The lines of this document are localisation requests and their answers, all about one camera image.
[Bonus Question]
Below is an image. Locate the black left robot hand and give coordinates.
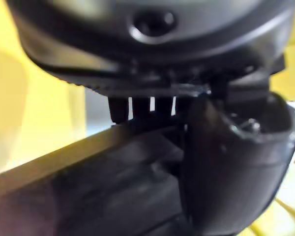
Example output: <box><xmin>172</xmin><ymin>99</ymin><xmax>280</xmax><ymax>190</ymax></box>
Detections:
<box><xmin>4</xmin><ymin>0</ymin><xmax>295</xmax><ymax>236</ymax></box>

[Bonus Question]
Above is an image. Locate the black plastic housing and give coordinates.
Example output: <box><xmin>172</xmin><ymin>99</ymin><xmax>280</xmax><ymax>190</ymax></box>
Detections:
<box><xmin>122</xmin><ymin>131</ymin><xmax>185</xmax><ymax>173</ymax></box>
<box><xmin>46</xmin><ymin>159</ymin><xmax>189</xmax><ymax>236</ymax></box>

